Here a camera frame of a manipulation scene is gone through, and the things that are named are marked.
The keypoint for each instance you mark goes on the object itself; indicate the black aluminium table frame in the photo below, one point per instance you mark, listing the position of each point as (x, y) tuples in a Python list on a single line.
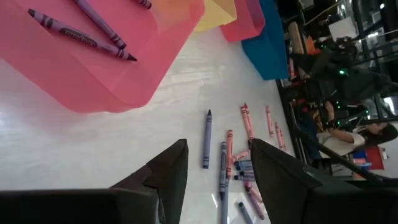
[(292, 124)]

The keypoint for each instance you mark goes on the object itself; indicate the black background robot arm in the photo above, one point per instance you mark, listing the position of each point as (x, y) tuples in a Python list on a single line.
[(348, 115)]

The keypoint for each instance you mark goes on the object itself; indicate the small red plastic bin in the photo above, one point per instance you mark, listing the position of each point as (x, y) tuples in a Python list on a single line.
[(245, 21)]

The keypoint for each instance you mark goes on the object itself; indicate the pink crayon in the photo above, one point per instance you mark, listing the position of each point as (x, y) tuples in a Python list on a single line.
[(279, 137), (249, 120), (269, 121), (241, 156), (283, 140), (245, 123), (253, 192)]

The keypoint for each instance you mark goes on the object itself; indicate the red crayon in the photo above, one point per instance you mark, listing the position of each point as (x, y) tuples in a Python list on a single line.
[(229, 149)]

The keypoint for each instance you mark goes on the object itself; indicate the large pink plastic bin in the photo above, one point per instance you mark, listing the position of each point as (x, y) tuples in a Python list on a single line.
[(62, 81)]

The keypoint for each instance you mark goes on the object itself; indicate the person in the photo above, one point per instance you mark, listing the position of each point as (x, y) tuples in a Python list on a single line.
[(342, 143)]

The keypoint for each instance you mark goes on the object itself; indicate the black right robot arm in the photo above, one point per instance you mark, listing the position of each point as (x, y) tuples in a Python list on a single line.
[(351, 84)]

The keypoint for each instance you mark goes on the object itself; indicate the yellow plastic bin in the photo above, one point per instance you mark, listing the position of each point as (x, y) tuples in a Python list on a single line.
[(217, 12)]

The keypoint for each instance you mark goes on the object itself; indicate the blue plastic bin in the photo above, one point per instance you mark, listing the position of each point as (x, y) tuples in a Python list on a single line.
[(267, 46)]

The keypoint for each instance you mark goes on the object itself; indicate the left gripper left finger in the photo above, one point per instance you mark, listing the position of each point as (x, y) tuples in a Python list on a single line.
[(93, 207)]

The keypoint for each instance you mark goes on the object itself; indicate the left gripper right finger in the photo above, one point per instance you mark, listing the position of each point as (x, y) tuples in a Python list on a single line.
[(311, 205)]

